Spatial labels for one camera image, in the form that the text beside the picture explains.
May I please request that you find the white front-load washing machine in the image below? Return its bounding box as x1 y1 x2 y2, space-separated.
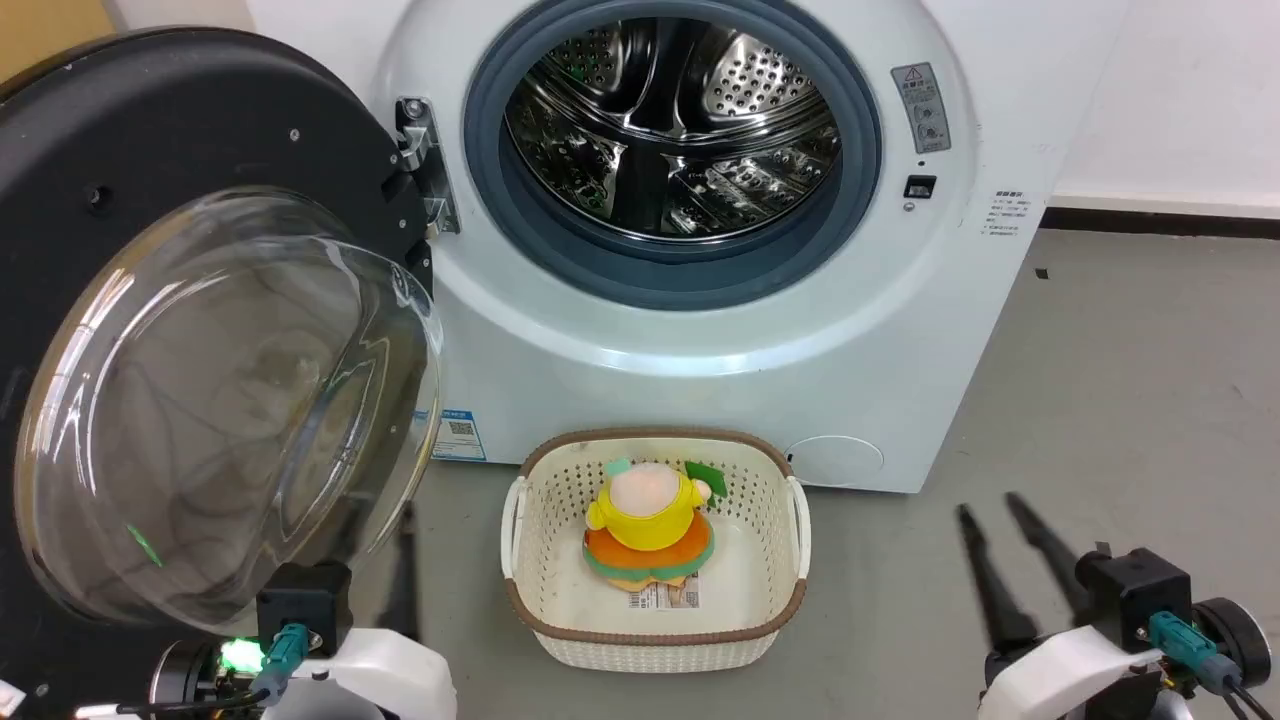
245 0 1133 496

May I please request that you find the round white filter cover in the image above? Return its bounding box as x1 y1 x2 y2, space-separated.
785 434 886 490

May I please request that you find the yellow wooden panel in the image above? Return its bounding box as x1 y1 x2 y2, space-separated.
0 0 117 87

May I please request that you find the teal plug right gripper cable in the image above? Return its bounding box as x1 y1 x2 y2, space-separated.
1147 611 1280 720

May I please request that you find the yellow and orange plush doll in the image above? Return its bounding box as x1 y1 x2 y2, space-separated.
582 457 718 592

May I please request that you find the black round glass washer door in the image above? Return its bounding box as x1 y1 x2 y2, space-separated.
0 27 447 720

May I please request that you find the metal door hinge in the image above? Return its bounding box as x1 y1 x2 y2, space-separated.
394 97 462 237

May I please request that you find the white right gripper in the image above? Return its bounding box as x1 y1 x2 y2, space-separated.
956 491 1167 720

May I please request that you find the stainless steel washer drum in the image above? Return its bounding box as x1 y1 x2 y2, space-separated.
503 17 844 242

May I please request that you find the white plastic laundry basket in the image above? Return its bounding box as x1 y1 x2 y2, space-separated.
499 427 812 674

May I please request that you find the grey warning sticker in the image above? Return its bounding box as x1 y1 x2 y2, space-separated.
890 62 953 155

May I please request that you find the blue QR code sticker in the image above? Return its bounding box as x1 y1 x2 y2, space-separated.
431 407 488 463

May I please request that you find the dark wall baseboard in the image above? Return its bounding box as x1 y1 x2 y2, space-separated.
1040 206 1280 242

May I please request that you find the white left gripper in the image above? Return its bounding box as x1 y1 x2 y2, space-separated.
262 500 459 720

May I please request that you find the white doll label tag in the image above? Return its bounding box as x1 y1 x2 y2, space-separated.
627 579 702 612

